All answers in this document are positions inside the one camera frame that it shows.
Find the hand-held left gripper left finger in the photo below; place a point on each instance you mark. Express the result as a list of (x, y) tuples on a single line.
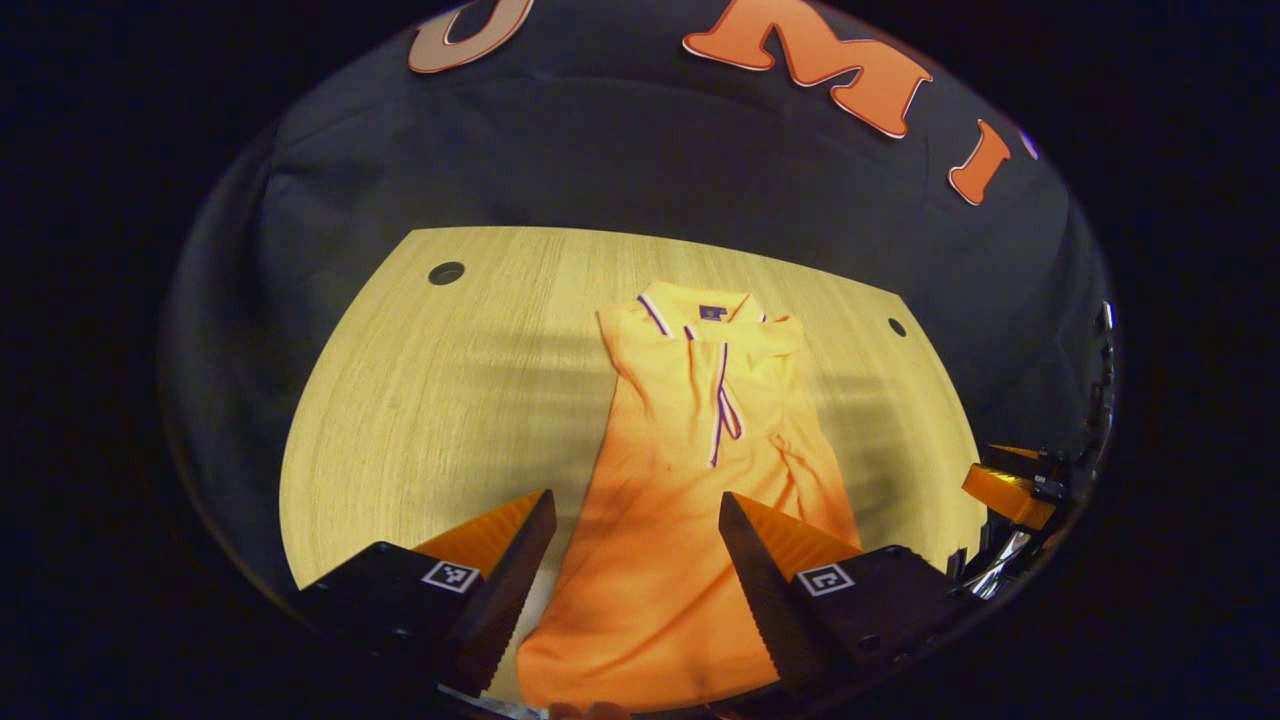
[(505, 600)]

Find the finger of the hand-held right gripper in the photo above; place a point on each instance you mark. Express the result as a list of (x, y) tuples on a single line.
[(1030, 463), (1010, 497)]

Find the orange T-shirt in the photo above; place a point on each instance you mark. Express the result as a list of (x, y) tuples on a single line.
[(660, 520)]

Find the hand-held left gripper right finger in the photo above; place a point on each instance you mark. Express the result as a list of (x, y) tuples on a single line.
[(765, 600)]

